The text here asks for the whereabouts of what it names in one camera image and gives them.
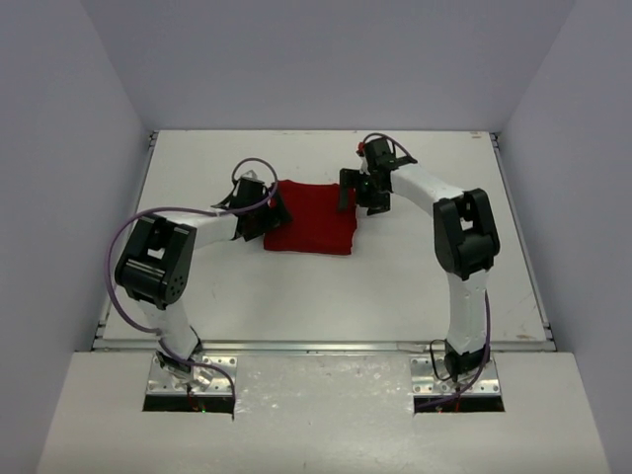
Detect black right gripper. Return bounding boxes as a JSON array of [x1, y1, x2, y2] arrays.
[[340, 169, 392, 217]]

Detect red t shirt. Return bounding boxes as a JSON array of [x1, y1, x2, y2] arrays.
[[263, 180, 357, 256]]

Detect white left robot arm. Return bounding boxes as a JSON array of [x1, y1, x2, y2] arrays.
[[114, 176, 292, 373]]

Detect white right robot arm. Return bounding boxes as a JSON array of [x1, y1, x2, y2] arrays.
[[338, 132, 501, 381]]

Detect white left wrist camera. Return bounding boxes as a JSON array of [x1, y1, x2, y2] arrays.
[[242, 170, 258, 180]]

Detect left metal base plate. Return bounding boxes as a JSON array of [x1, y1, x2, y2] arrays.
[[145, 355, 237, 398]]

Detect metal base plate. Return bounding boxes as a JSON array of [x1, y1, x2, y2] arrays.
[[145, 355, 237, 398], [410, 355, 501, 398]]

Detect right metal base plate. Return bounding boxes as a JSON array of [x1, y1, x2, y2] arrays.
[[410, 355, 501, 398]]

